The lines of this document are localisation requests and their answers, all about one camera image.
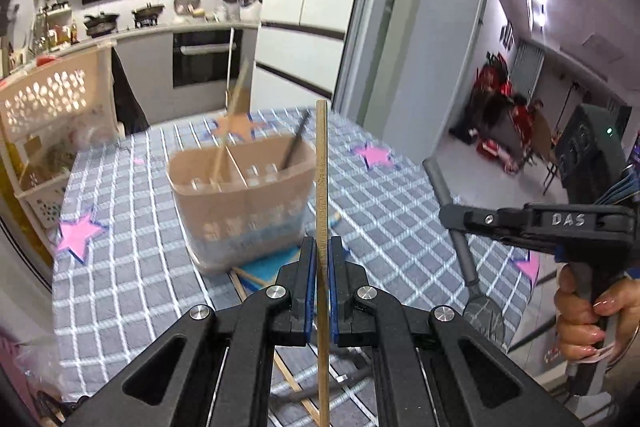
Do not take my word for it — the black built-in oven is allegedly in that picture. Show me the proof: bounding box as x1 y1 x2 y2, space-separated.
172 28 243 88

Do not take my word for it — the black wok on stove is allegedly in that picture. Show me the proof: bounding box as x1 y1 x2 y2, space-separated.
84 12 119 38

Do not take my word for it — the plain wooden chopstick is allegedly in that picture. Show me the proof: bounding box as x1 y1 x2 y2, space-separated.
314 100 330 427

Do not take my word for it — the long wooden chopstick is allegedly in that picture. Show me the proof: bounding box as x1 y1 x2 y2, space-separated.
209 58 252 191

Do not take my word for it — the white refrigerator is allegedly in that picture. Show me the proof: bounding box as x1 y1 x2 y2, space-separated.
250 0 355 113

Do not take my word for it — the grey checked star tablecloth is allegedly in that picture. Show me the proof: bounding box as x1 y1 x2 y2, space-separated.
49 106 542 427

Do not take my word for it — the beige plastic utensil holder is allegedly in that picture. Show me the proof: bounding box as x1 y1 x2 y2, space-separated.
167 134 316 275

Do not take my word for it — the black thin spoon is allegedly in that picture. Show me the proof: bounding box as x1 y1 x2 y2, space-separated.
280 109 310 171

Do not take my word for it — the beige perforated storage cart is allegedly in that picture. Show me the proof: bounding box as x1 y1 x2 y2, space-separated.
1 41 124 231

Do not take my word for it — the person's right hand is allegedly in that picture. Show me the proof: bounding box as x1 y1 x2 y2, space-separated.
554 265 639 362

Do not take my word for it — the black pot on burner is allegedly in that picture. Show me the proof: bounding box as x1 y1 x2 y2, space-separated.
131 3 165 28

